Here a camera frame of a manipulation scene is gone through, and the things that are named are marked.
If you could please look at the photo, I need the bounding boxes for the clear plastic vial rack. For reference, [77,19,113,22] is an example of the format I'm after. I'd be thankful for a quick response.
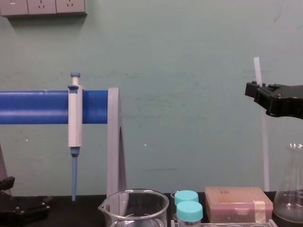
[170,218,276,227]

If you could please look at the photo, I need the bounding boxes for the clear glass conical flask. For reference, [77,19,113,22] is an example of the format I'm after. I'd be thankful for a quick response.
[272,142,303,219]

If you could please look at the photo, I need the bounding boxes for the white and blue pipette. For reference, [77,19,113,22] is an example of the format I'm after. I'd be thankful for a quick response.
[67,72,84,203]

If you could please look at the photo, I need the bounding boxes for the grey wall socket panel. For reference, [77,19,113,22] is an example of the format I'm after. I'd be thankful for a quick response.
[0,0,87,17]

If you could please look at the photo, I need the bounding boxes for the pink pipette tip box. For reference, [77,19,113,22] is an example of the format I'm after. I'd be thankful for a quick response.
[204,186,274,224]

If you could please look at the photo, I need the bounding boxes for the white plastic stirring rod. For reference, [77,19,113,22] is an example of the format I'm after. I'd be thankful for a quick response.
[253,56,270,192]

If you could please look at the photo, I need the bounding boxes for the vial with teal cap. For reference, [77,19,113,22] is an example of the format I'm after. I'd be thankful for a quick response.
[176,201,204,227]
[174,190,199,209]

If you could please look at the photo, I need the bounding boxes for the grey pipette stand upright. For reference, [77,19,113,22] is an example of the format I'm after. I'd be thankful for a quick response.
[106,87,128,199]
[0,141,9,197]

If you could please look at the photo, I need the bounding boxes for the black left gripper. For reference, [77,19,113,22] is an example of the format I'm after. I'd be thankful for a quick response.
[0,176,54,227]

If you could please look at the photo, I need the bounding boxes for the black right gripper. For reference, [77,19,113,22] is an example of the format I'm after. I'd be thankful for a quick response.
[245,81,303,119]

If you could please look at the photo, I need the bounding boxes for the blue pipette stand bar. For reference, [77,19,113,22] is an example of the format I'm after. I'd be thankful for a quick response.
[0,90,110,125]

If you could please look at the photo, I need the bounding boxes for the black flask base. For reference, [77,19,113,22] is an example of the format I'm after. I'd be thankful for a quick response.
[271,211,303,227]

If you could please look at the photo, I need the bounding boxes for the clear glass beaker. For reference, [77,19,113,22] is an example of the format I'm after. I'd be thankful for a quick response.
[98,188,170,227]

